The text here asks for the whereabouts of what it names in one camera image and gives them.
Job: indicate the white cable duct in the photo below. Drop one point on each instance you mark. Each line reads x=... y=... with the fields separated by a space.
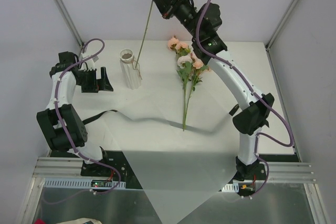
x=72 y=183
x=231 y=188

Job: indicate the black ribbon gold lettering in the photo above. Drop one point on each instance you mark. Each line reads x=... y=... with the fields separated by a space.
x=99 y=115

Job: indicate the pink flower bouquet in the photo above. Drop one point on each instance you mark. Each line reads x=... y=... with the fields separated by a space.
x=189 y=69

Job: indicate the left white cable duct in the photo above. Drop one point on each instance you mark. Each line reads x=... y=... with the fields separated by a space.
x=72 y=183

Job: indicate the right aluminium frame post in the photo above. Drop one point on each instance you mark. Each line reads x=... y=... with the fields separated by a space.
x=285 y=17

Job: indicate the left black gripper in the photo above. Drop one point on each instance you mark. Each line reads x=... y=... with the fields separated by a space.
x=94 y=81

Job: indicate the aluminium front rail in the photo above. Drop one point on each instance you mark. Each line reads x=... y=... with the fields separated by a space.
x=280 y=172

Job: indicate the beige cloth bag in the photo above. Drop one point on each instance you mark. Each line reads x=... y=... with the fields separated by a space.
x=83 y=221

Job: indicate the aluminium frame post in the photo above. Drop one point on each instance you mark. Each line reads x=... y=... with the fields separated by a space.
x=69 y=22
x=285 y=17

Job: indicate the white wrapping paper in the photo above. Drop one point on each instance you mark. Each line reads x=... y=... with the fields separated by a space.
x=171 y=207

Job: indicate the left aluminium frame post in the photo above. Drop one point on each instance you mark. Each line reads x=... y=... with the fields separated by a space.
x=69 y=22

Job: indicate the red object at bottom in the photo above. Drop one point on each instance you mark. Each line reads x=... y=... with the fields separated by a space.
x=39 y=221

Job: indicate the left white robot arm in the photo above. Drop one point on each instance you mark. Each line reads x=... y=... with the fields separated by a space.
x=60 y=124

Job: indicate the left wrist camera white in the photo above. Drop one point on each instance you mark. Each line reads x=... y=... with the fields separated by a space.
x=88 y=59

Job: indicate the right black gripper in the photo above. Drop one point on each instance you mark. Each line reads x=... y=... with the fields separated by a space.
x=175 y=2

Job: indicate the white ribbed vase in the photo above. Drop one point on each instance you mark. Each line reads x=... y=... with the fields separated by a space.
x=130 y=69

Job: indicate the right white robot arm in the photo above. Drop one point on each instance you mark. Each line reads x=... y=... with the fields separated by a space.
x=253 y=115

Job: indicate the right white cable duct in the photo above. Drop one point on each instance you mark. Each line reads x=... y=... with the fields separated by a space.
x=231 y=188

